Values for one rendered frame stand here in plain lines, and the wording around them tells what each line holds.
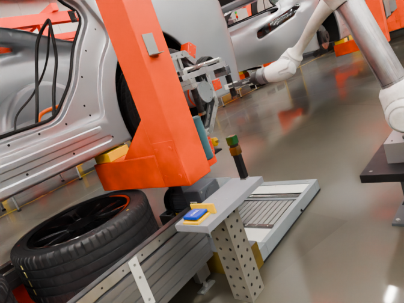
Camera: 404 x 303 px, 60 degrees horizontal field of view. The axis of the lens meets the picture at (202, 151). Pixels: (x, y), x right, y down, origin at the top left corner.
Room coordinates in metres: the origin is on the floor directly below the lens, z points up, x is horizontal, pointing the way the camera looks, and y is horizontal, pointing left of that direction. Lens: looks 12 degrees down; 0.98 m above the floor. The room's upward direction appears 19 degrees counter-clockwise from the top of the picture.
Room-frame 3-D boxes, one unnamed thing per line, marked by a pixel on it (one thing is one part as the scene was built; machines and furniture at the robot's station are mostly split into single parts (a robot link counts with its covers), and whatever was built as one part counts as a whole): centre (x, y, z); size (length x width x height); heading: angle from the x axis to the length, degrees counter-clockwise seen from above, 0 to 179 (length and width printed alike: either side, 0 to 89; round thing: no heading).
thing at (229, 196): (1.40, -0.01, 0.44); 0.43 x 0.17 x 0.03; 137
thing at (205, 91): (2.14, -0.06, 0.85); 0.21 x 0.14 x 0.14; 47
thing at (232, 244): (1.38, 0.01, 0.21); 0.10 x 0.10 x 0.42; 47
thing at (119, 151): (1.94, 0.48, 0.70); 0.14 x 0.14 x 0.05; 47
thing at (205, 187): (1.93, 0.17, 0.26); 0.42 x 0.18 x 0.35; 47
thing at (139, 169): (1.83, 0.35, 0.69); 0.52 x 0.17 x 0.35; 47
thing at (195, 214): (1.28, 0.10, 0.47); 0.07 x 0.07 x 0.02; 47
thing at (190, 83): (1.92, -0.05, 0.93); 0.09 x 0.05 x 0.05; 47
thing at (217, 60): (2.18, -0.17, 1.03); 0.19 x 0.18 x 0.11; 47
